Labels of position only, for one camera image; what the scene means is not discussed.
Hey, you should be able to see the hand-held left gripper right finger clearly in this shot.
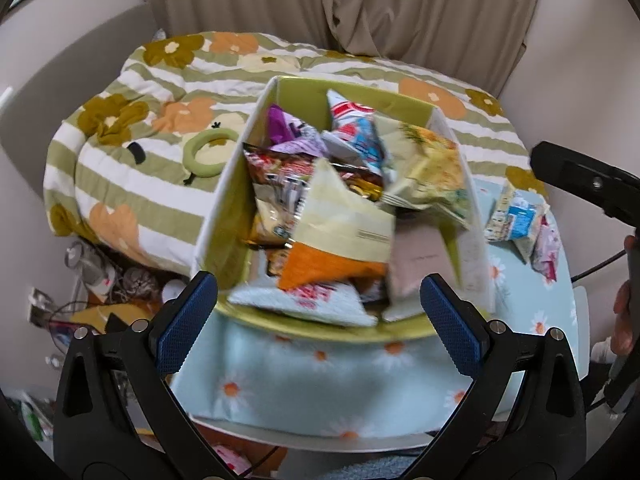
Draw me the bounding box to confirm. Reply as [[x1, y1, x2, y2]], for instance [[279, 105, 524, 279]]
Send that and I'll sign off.
[[400, 272, 587, 480]]

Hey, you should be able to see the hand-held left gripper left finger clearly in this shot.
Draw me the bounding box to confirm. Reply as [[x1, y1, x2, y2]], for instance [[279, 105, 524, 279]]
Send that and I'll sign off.
[[52, 270, 221, 480]]

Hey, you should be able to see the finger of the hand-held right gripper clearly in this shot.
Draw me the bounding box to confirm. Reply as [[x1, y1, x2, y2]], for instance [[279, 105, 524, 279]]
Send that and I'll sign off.
[[530, 141, 640, 223]]

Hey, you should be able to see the mauve snack bag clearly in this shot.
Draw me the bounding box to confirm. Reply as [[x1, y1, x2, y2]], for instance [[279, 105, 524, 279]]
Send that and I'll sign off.
[[382, 220, 453, 323]]

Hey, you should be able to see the green white carton box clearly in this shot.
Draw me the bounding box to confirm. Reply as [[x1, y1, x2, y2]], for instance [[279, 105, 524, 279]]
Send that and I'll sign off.
[[190, 75, 496, 346]]

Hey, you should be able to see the white snack packet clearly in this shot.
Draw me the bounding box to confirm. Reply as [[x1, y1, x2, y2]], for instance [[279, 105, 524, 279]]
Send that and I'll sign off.
[[227, 280, 379, 329]]

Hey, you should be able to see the orange snack packet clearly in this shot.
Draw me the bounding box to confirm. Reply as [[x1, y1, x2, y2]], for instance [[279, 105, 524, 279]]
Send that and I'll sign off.
[[276, 242, 391, 292]]

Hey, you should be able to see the yellow green snack bag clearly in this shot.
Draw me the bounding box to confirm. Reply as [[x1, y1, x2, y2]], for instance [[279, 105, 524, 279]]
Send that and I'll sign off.
[[377, 115, 473, 231]]

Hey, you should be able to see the pale yellow snack packet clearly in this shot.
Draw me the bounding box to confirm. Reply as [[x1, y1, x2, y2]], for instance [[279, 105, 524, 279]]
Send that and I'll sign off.
[[289, 157, 397, 263]]

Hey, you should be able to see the brown snack bag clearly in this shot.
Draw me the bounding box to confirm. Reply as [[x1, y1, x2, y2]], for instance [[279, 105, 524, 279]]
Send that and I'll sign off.
[[242, 142, 321, 221]]

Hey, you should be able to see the white red shrimp chip bag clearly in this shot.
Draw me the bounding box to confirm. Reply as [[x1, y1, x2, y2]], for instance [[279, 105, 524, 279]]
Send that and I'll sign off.
[[322, 89, 388, 178]]

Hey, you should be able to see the vivid purple snack bag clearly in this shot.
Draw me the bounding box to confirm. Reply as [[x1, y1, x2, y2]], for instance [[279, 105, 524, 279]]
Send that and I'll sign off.
[[266, 104, 328, 157]]

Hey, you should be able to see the person's right hand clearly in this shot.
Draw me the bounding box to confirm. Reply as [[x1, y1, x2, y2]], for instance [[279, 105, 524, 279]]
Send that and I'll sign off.
[[612, 280, 638, 357]]

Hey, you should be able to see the small white blue packet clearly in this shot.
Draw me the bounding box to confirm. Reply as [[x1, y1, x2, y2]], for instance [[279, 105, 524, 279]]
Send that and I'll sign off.
[[484, 182, 548, 263]]

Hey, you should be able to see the pink candy packet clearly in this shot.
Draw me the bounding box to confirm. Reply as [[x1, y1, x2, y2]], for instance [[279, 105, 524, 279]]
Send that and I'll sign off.
[[529, 212, 562, 283]]

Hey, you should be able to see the light blue daisy tablecloth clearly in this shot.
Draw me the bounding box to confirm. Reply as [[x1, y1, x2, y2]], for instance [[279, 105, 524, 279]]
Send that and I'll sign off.
[[170, 175, 576, 441]]

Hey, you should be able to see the white power strip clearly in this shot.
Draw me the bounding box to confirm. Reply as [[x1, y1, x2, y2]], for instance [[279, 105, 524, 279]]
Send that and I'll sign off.
[[27, 287, 53, 326]]

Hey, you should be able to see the floral striped blanket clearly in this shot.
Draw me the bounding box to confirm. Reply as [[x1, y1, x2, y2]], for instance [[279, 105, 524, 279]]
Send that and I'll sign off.
[[42, 31, 551, 268]]

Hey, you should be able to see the beige curtain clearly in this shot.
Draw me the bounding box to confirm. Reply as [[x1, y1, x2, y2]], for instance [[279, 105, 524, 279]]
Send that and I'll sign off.
[[137, 0, 548, 68]]

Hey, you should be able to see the black cable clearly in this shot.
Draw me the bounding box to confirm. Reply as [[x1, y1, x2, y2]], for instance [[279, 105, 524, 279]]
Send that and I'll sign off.
[[570, 249, 631, 282]]

